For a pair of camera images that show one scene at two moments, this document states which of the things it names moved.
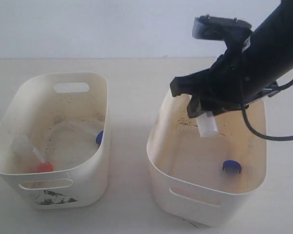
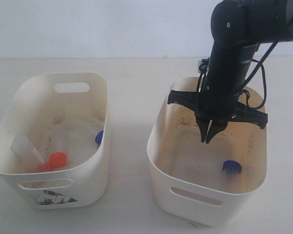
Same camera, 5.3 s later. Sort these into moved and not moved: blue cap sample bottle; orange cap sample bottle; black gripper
Moved: orange cap sample bottle; black gripper
Not moved: blue cap sample bottle
